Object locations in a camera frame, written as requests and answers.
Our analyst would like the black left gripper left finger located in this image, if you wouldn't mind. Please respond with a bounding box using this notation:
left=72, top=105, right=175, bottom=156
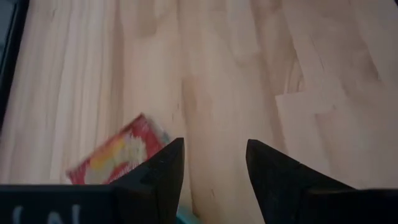
left=111, top=138, right=186, bottom=224

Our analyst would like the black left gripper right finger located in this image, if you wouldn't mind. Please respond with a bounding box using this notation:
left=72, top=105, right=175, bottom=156
left=245, top=139, right=355, bottom=224

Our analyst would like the red popcorn bag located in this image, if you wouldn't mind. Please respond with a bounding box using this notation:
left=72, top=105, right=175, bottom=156
left=67, top=113, right=171, bottom=186

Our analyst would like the teal plastic basket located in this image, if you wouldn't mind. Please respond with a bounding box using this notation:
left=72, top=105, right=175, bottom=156
left=176, top=213, right=201, bottom=224

